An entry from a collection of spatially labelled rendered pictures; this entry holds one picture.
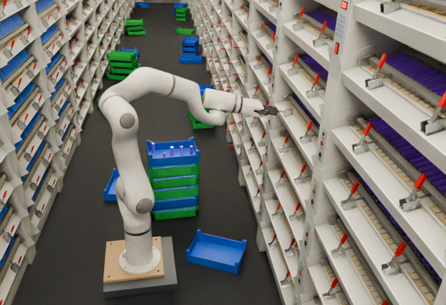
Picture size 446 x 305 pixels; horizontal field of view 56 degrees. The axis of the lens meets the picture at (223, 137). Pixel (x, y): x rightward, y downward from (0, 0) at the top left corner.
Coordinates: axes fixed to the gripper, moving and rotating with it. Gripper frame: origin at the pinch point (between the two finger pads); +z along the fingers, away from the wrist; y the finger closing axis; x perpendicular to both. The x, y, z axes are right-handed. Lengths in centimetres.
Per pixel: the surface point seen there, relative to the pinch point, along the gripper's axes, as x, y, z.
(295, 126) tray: -0.6, 12.1, 7.6
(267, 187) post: -49, -16, 17
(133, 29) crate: -107, -573, -85
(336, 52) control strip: 40, 50, -4
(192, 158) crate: -59, -52, -21
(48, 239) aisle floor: -118, -36, -95
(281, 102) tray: -0.2, -14.8, 8.1
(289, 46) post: 26.3, -15.9, 4.1
